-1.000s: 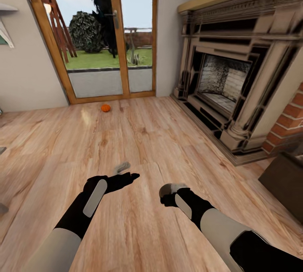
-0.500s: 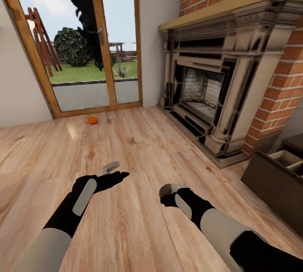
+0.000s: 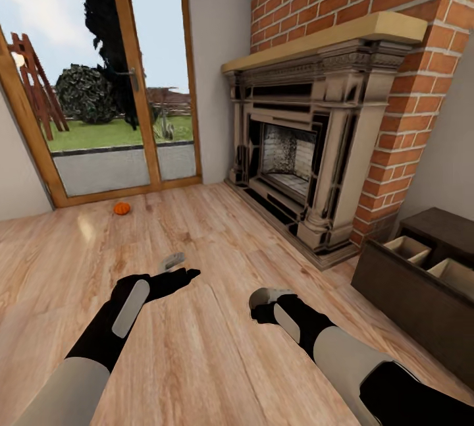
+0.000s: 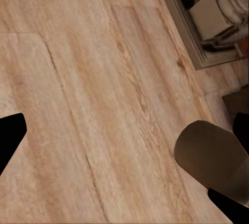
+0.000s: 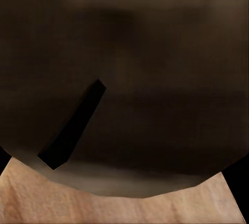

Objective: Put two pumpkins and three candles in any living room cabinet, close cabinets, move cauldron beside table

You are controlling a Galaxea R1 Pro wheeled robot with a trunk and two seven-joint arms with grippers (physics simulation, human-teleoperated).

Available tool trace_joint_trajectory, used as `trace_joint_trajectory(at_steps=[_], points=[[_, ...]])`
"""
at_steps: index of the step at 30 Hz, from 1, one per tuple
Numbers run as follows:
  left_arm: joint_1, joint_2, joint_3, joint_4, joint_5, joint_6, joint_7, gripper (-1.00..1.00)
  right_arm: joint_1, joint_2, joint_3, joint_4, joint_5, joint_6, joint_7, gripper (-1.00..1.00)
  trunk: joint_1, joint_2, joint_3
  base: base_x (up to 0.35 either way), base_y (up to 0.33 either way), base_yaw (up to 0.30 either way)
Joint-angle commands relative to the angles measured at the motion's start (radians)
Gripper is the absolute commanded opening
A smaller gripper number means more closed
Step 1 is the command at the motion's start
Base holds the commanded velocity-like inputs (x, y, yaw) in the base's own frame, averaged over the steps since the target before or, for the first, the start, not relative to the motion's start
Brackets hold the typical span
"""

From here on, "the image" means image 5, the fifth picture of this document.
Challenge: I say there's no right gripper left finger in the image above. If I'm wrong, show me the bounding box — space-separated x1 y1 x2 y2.
0 146 12 175

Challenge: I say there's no pillar candle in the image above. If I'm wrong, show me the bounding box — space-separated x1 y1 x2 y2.
0 0 249 199

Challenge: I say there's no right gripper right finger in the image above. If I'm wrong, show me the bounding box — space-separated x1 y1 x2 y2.
222 153 249 224

